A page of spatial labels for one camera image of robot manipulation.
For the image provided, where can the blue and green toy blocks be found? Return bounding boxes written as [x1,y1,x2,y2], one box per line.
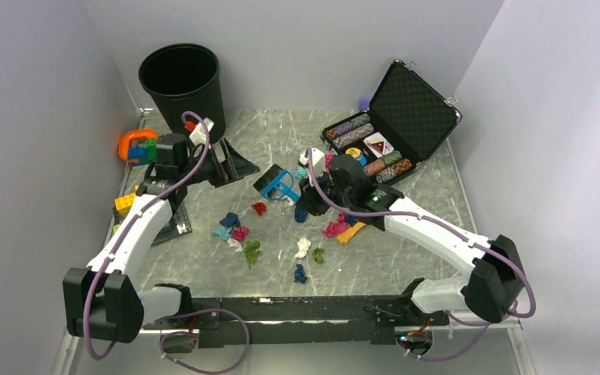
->
[127,138,157,166]

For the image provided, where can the dark blue scrap by scoop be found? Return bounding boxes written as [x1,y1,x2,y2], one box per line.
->
[344,215,359,227]

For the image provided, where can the pink paper scrap left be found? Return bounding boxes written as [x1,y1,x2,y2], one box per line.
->
[230,225,249,242]

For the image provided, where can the dark blue scrap front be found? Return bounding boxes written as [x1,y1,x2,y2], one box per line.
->
[294,264,308,284]

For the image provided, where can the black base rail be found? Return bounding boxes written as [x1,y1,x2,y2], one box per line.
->
[141,295,451,348]

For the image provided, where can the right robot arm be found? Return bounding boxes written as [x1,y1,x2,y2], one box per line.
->
[298,148,531,325]

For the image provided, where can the black poker chip case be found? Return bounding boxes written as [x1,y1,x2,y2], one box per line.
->
[320,59,462,185]

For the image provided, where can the yellow slotted scoop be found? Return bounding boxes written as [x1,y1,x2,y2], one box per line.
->
[337,222,367,245]

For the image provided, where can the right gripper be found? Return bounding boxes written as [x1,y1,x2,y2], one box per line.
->
[296,168,355,216]

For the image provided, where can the light blue paper scrap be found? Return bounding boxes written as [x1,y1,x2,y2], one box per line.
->
[295,167,309,179]

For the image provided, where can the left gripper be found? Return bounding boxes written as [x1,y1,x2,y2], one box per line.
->
[180,137,260,188]

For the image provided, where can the playing card deck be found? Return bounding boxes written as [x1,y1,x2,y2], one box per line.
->
[363,132,395,158]

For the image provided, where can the dark blue scrap centre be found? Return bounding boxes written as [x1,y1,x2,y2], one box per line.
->
[294,206,309,223]

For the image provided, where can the red paper scrap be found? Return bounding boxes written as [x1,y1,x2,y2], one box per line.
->
[251,202,267,216]

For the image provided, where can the black plastic waste bin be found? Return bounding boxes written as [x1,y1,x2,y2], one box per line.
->
[138,43,226,143]

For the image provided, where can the green paper scrap left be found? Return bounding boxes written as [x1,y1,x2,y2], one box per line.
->
[244,240,261,269]

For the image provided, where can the yellow toy block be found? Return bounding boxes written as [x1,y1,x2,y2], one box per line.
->
[114,193,137,217]

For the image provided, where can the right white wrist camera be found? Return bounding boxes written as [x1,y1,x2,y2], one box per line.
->
[298,148,326,179]

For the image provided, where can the pink paper scrap by scoop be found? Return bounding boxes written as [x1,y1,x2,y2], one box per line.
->
[321,212,349,238]

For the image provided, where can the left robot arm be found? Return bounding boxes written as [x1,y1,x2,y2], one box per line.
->
[62,133,260,343]

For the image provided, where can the white paper scrap small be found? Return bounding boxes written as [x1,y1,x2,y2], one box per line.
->
[227,237,244,253]

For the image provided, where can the teal paper scrap left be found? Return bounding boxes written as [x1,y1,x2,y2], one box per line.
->
[211,227,232,241]

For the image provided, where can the orange curved toy piece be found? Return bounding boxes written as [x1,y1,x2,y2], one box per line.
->
[117,128,159,163]

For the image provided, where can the dark blue scrap left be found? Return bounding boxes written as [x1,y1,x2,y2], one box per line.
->
[220,212,241,228]

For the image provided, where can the yellow dealer button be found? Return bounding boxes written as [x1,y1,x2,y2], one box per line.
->
[345,148,363,159]

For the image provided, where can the blue hand brush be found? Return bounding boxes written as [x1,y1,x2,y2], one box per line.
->
[253,164,300,203]

